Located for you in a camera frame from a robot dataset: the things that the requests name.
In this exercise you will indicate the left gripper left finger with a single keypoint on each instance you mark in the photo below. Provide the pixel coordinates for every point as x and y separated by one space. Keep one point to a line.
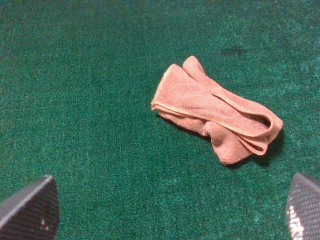
32 213

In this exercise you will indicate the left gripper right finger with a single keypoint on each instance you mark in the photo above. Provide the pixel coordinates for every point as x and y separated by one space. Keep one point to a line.
303 207

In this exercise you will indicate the orange crumpled cloth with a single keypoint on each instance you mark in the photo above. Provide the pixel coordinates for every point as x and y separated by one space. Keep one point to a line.
237 127

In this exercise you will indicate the dark green table cloth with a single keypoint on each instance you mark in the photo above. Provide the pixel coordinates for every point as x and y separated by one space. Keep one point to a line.
76 83

